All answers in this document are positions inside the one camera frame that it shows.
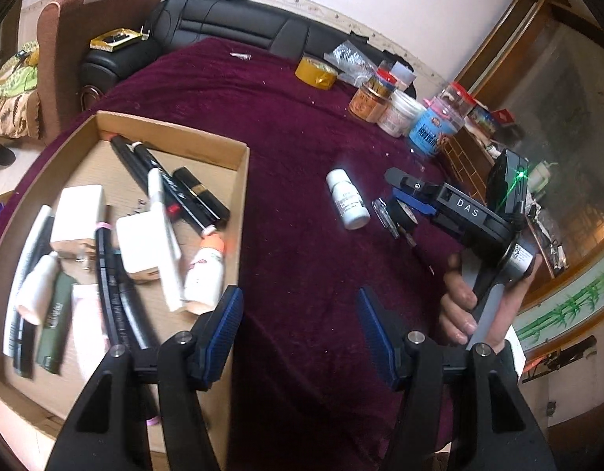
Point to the person's right hand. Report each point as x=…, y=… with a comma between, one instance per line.
x=459, y=304

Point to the dark green tube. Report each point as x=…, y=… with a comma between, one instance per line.
x=54, y=319

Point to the clear plastic bag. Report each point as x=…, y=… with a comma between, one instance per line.
x=351, y=56

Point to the red lid jar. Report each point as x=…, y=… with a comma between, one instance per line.
x=459, y=95

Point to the wooden cabinet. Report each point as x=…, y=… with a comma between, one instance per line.
x=577, y=108

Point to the translucent plastic container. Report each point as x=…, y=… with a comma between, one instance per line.
x=405, y=76

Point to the bamboo print panel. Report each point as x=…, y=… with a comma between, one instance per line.
x=572, y=304

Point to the blue label jar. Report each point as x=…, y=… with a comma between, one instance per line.
x=432, y=132

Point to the maroon cloth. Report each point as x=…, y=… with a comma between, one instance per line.
x=292, y=122

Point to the black tape roll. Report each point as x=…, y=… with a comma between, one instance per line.
x=405, y=218

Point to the white labelled bottle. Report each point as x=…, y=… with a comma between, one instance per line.
x=348, y=201

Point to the clear pen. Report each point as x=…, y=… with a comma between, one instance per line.
x=384, y=217

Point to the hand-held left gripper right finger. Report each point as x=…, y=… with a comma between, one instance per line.
x=375, y=333

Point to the green patterned blanket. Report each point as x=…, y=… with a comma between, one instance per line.
x=12, y=93

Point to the brown armchair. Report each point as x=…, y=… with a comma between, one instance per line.
x=66, y=59

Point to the long black marker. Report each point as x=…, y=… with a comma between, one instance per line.
x=157, y=167

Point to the black shoe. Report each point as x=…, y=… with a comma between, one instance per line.
x=0, y=154

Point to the black leather sofa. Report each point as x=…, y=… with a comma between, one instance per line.
x=223, y=19

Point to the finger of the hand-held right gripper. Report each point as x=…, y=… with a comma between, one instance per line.
x=412, y=203
x=412, y=184

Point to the large white charger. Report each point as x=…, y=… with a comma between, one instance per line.
x=78, y=211

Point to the black marker grey cap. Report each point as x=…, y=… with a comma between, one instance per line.
x=130, y=162

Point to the small white bottle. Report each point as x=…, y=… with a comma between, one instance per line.
x=37, y=289

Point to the cardboard box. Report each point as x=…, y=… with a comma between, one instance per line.
x=76, y=167

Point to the white pen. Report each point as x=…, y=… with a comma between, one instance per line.
x=24, y=265

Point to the gold box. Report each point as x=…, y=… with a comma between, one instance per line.
x=116, y=39

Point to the orange jar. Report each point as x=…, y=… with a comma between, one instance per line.
x=366, y=105

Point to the black marker red cap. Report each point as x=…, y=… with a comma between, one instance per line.
x=189, y=216

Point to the white tube orange cap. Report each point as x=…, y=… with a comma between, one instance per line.
x=204, y=270

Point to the yellow tape roll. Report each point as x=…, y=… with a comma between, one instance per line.
x=312, y=71

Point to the small white pronged charger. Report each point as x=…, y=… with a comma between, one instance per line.
x=140, y=240

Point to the small silver strip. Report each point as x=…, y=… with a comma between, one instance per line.
x=240, y=55

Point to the black gold lipstick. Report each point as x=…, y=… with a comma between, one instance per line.
x=199, y=191

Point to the black marker pink cap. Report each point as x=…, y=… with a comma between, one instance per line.
x=105, y=279

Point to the white jar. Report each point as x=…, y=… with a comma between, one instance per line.
x=400, y=113

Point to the white marker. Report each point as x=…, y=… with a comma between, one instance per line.
x=164, y=255

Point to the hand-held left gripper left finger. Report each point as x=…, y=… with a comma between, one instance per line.
x=223, y=333

